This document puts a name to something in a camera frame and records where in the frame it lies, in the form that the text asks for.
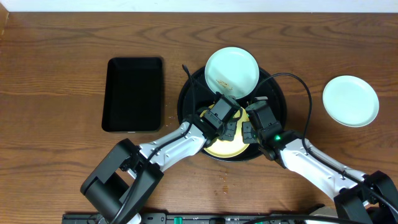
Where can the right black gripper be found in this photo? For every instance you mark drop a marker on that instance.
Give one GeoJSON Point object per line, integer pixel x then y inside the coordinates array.
{"type": "Point", "coordinates": [247, 137]}

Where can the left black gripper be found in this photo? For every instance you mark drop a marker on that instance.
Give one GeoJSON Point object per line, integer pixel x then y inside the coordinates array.
{"type": "Point", "coordinates": [229, 130]}

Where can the yellow plate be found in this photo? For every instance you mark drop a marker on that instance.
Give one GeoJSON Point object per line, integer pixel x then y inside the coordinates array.
{"type": "Point", "coordinates": [229, 149]}

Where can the light blue plate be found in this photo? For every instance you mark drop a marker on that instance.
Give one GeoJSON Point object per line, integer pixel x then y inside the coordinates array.
{"type": "Point", "coordinates": [232, 71]}
{"type": "Point", "coordinates": [350, 101]}

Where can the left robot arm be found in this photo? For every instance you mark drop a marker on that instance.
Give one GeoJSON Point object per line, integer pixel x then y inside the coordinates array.
{"type": "Point", "coordinates": [124, 180]}

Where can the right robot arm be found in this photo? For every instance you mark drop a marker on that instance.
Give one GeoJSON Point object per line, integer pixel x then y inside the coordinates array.
{"type": "Point", "coordinates": [358, 197]}

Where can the round black tray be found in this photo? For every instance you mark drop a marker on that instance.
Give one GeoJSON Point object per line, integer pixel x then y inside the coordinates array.
{"type": "Point", "coordinates": [270, 89]}

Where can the black rectangular tray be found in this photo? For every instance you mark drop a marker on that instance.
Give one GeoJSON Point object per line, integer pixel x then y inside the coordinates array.
{"type": "Point", "coordinates": [133, 95]}

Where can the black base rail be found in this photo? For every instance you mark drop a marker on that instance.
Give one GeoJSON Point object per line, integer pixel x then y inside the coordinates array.
{"type": "Point", "coordinates": [161, 218]}

